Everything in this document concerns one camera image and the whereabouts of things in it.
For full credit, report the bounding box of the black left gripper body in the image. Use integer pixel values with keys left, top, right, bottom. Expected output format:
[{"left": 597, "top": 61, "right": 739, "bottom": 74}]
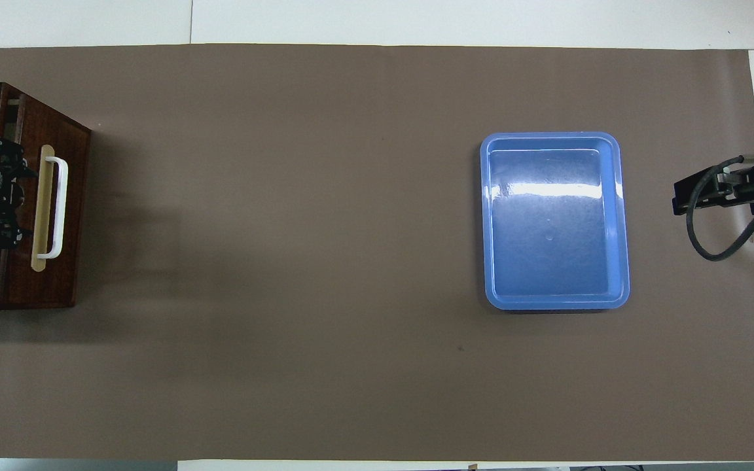
[{"left": 0, "top": 156, "right": 39, "bottom": 223}]

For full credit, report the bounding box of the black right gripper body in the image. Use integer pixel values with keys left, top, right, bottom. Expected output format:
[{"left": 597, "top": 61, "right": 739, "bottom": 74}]
[{"left": 711, "top": 160, "right": 754, "bottom": 214}]

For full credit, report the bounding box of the blue plastic tray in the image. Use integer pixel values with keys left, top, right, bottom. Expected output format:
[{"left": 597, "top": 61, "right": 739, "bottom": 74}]
[{"left": 480, "top": 131, "right": 631, "bottom": 311}]

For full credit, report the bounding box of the brown table mat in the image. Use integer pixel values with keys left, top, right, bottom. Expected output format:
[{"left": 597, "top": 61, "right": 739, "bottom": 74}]
[{"left": 0, "top": 43, "right": 754, "bottom": 462}]

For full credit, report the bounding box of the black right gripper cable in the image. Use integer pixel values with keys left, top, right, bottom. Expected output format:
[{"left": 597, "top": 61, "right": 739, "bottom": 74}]
[{"left": 685, "top": 153, "right": 754, "bottom": 262}]

